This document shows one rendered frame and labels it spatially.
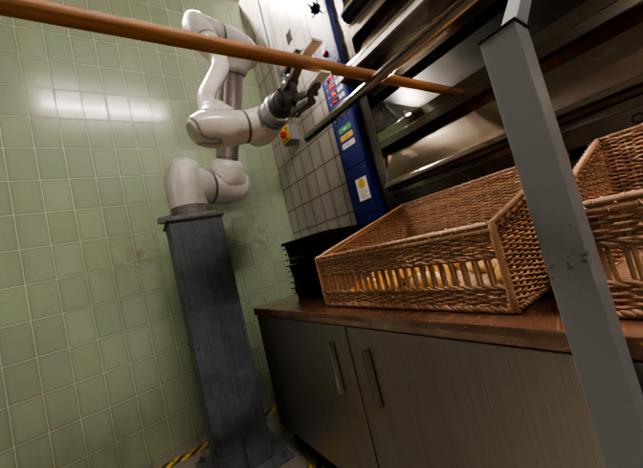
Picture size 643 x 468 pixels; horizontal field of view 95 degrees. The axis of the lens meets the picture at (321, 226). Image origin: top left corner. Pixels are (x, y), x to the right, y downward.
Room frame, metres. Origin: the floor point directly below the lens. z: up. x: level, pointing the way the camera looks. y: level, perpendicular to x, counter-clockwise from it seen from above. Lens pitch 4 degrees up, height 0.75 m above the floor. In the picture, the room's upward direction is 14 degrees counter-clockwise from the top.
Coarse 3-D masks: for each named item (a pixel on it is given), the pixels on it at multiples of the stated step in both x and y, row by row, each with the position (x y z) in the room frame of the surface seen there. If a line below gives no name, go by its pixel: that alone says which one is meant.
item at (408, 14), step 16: (416, 0) 0.84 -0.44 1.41; (432, 0) 0.83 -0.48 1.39; (448, 0) 0.83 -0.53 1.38; (480, 0) 0.84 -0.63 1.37; (400, 16) 0.89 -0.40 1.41; (416, 16) 0.88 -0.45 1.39; (432, 16) 0.88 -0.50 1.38; (464, 16) 0.90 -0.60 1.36; (384, 32) 0.95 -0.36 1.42; (400, 32) 0.93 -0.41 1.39; (416, 32) 0.94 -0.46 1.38; (448, 32) 0.95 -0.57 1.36; (368, 48) 1.01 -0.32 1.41; (384, 48) 1.00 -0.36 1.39; (400, 48) 1.00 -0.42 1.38; (432, 48) 1.02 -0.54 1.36; (352, 64) 1.09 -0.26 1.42; (368, 64) 1.07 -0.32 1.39; (352, 80) 1.15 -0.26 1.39
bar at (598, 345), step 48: (528, 0) 0.39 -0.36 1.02; (480, 48) 0.35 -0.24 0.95; (528, 48) 0.32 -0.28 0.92; (528, 96) 0.32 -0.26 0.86; (528, 144) 0.33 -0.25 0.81; (528, 192) 0.34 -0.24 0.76; (576, 192) 0.33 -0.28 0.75; (576, 240) 0.32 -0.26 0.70; (576, 288) 0.33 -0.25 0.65; (576, 336) 0.34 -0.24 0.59; (624, 336) 0.34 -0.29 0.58; (624, 384) 0.32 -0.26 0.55; (624, 432) 0.32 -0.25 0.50
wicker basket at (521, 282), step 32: (448, 192) 1.01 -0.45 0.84; (480, 192) 0.92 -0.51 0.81; (512, 192) 0.84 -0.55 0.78; (384, 224) 1.10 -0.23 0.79; (416, 224) 1.12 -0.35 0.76; (448, 224) 1.01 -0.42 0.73; (480, 224) 0.49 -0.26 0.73; (512, 224) 0.52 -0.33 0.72; (320, 256) 0.90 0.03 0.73; (352, 256) 0.77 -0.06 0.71; (384, 256) 0.68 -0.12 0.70; (416, 256) 0.61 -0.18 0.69; (448, 256) 0.55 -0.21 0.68; (480, 256) 0.50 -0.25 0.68; (512, 256) 0.49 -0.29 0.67; (352, 288) 0.98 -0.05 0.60; (416, 288) 0.63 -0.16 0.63; (448, 288) 0.56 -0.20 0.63; (480, 288) 0.51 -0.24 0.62; (512, 288) 0.48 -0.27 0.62; (544, 288) 0.54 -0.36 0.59
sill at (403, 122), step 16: (592, 0) 0.67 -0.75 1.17; (608, 0) 0.65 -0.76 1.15; (576, 16) 0.69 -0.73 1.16; (544, 32) 0.74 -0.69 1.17; (560, 32) 0.72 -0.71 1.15; (464, 80) 0.92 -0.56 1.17; (480, 80) 0.89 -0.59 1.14; (448, 96) 0.98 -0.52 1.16; (416, 112) 1.08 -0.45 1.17; (400, 128) 1.15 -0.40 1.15
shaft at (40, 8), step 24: (0, 0) 0.37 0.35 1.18; (24, 0) 0.38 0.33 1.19; (72, 24) 0.42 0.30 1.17; (96, 24) 0.43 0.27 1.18; (120, 24) 0.45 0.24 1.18; (144, 24) 0.47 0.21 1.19; (192, 48) 0.52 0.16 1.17; (216, 48) 0.54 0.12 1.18; (240, 48) 0.56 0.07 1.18; (264, 48) 0.59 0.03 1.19; (336, 72) 0.71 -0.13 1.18; (360, 72) 0.75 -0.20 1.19
